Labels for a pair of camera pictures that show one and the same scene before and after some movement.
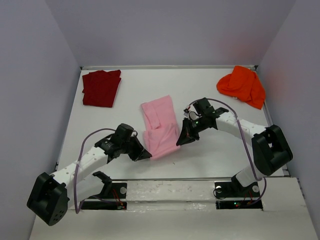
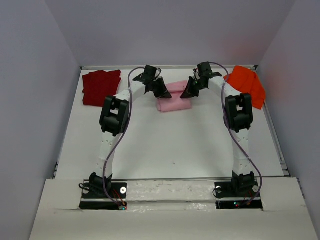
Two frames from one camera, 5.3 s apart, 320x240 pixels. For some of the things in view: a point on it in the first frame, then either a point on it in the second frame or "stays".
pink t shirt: [161, 133] → [176, 103]
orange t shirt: [243, 83] stays
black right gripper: [191, 127] → [196, 84]
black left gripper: [136, 149] → [155, 83]
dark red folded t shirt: [100, 88] stays
